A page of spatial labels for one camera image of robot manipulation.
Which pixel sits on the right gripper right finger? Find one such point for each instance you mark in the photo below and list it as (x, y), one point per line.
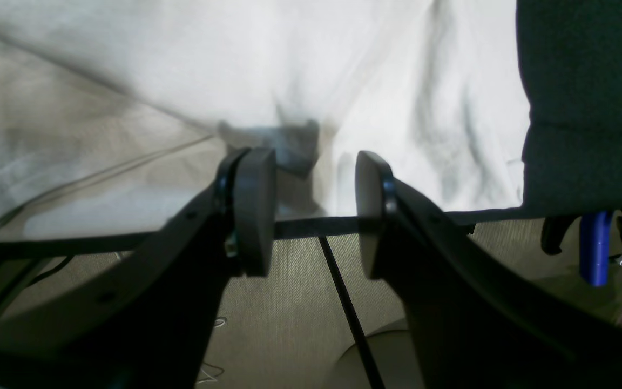
(473, 322)

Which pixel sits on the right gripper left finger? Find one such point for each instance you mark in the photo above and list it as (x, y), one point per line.
(147, 321)

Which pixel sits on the white T-shirt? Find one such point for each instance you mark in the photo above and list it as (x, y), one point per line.
(113, 114)

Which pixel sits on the black table cloth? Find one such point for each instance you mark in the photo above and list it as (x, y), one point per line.
(570, 63)

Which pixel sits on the blue cylindrical post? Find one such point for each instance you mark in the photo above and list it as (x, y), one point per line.
(594, 247)

